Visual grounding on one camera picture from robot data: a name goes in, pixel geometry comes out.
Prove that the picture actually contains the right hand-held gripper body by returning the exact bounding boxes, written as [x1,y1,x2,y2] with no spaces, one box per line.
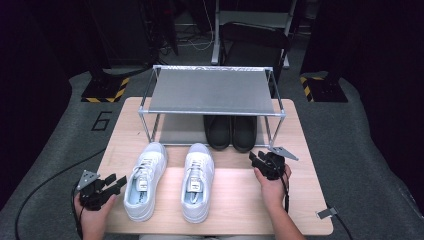
[256,146,300,181]

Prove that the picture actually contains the hand-held gripper cable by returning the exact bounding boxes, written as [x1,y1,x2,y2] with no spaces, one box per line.
[279,165,292,214]
[71,184,87,240]

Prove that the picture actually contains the right hand-held gripper cable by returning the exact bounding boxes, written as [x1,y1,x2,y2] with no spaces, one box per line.
[279,165,292,214]

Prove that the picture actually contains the black slipper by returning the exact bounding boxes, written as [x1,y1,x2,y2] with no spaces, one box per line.
[203,115,232,151]
[232,115,259,154]

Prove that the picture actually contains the person's right hand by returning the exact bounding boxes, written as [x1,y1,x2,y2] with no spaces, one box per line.
[253,164,293,210]

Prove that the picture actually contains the white sneaker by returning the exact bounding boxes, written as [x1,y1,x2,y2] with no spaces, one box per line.
[123,141,169,223]
[180,142,216,225]

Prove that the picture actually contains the black chair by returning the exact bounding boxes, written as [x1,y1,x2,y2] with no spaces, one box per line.
[218,21,292,88]

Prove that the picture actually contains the white cable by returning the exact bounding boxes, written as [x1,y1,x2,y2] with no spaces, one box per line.
[186,0,215,52]

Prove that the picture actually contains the person's left hand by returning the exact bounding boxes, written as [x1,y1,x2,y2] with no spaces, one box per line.
[73,192,118,232]

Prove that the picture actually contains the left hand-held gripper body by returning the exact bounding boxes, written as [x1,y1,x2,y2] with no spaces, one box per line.
[76,169,114,212]

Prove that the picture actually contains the short black floor cable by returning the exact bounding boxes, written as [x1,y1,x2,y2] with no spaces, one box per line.
[334,213,354,240]

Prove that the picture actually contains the grey metal shoe rack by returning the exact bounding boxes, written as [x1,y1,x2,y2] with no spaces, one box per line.
[137,64,287,148]

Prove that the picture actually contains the left hand-held gripper cable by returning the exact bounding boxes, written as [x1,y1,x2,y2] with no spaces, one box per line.
[71,184,87,240]

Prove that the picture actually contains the long black floor cable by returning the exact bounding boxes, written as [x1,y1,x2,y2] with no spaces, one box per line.
[14,148,108,240]

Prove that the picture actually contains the grey tape piece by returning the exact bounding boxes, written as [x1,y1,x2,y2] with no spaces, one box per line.
[316,207,339,220]

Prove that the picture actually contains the striped-edge black stand base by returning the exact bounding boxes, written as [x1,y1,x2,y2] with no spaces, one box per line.
[80,68,131,104]
[299,71,350,104]

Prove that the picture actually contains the white metal stand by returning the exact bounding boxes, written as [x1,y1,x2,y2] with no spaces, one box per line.
[211,0,298,70]

